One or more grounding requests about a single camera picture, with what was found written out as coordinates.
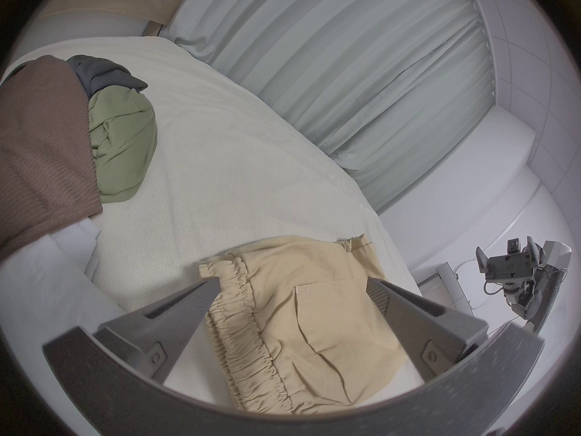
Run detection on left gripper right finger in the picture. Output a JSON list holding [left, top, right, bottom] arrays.
[[365, 276, 489, 381]]

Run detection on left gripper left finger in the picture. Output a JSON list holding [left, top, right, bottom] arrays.
[[93, 277, 222, 378]]

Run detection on beige shorts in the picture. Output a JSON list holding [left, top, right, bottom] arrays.
[[198, 233, 409, 414]]

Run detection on bed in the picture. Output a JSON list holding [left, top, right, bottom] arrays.
[[5, 0, 425, 410]]

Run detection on round mirror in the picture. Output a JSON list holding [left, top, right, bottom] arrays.
[[454, 253, 511, 311]]

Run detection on grey dressing table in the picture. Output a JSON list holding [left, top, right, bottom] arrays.
[[417, 262, 475, 317]]

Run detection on white garment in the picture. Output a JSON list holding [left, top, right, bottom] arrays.
[[2, 222, 130, 335]]

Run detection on pale green curtain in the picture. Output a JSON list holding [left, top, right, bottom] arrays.
[[161, 0, 483, 162], [333, 18, 496, 214]]

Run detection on green garment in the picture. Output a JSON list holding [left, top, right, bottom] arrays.
[[87, 84, 158, 204]]

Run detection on brown garment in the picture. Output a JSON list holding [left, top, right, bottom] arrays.
[[0, 55, 104, 262]]

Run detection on black garment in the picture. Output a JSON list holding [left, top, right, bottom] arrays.
[[67, 54, 148, 99]]

